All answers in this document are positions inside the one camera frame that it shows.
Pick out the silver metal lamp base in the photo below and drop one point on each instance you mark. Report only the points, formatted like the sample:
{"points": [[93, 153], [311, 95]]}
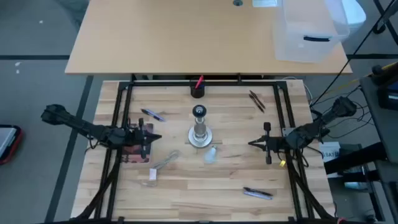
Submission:
{"points": [[200, 137]]}

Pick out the sunset print mat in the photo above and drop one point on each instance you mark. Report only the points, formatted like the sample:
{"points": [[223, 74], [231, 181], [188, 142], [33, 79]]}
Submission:
{"points": [[136, 154]]}

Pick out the white lightbulb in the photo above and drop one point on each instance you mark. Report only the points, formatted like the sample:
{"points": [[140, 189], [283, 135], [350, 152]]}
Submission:
{"points": [[211, 154]]}

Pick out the black pen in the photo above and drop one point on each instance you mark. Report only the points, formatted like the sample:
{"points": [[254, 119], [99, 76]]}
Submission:
{"points": [[258, 192]]}

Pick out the silver blue pen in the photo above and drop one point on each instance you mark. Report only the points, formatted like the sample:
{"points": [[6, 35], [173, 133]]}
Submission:
{"points": [[258, 195]]}

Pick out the red black case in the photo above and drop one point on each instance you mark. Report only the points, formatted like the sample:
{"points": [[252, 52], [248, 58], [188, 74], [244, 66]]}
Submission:
{"points": [[9, 143]]}

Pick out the tan wooden desk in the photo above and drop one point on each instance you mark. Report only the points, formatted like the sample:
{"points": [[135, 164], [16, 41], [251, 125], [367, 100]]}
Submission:
{"points": [[186, 37]]}

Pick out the dark slim pen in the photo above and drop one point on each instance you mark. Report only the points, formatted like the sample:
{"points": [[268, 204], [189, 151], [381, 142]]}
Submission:
{"points": [[256, 103], [257, 99]]}

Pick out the grey desk grommet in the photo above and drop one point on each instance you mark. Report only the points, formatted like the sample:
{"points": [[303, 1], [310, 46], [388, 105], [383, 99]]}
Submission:
{"points": [[237, 2]]}

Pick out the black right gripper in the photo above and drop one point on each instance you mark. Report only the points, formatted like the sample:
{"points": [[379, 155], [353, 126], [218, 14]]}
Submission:
{"points": [[273, 143]]}

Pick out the black side cart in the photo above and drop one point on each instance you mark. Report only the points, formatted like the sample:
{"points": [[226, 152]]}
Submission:
{"points": [[382, 124]]}

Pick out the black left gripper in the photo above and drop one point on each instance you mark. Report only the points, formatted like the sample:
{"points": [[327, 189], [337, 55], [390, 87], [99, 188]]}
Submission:
{"points": [[142, 138]]}

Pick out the pink marker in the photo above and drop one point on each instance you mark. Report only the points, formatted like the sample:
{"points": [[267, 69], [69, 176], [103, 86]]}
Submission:
{"points": [[199, 81]]}

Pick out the black pen cup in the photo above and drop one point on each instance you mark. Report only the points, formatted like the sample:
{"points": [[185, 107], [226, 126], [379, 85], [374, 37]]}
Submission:
{"points": [[197, 92]]}

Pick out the clear plastic storage bin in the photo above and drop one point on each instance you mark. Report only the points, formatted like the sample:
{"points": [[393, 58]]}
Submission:
{"points": [[308, 46]]}

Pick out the white paper sheet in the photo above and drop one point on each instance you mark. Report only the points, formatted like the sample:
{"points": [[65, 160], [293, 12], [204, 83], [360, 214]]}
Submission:
{"points": [[264, 2]]}

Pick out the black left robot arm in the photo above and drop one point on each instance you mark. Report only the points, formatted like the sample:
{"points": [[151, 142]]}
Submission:
{"points": [[77, 124]]}

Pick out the black aluminium frame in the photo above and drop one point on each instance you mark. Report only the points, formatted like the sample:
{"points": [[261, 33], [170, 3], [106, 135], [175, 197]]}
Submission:
{"points": [[233, 83]]}

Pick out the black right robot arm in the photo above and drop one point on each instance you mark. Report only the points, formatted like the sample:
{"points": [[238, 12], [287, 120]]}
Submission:
{"points": [[311, 129]]}

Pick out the white labelled box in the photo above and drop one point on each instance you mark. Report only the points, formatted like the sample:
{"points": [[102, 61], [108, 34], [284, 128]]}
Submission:
{"points": [[329, 151]]}

